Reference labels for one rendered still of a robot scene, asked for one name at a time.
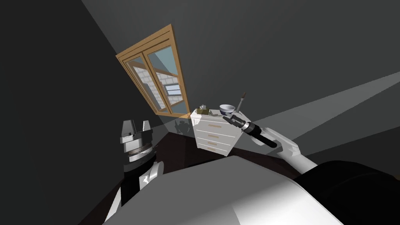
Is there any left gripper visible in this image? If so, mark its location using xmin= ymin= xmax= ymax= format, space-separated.
xmin=120 ymin=120 xmax=154 ymax=154

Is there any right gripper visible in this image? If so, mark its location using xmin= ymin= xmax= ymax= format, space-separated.
xmin=222 ymin=113 xmax=248 ymax=129

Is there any white and blue bowl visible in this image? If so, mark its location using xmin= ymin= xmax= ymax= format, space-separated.
xmin=219 ymin=104 xmax=236 ymax=117

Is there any grey brush with brown tip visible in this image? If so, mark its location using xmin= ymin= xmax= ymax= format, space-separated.
xmin=236 ymin=92 xmax=248 ymax=113

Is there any white chest of drawers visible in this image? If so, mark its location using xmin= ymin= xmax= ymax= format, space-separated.
xmin=189 ymin=107 xmax=252 ymax=157

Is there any wooden framed window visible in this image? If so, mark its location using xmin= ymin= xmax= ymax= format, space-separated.
xmin=115 ymin=23 xmax=191 ymax=119

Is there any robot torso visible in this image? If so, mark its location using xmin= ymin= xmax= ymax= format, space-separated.
xmin=102 ymin=155 xmax=345 ymax=225

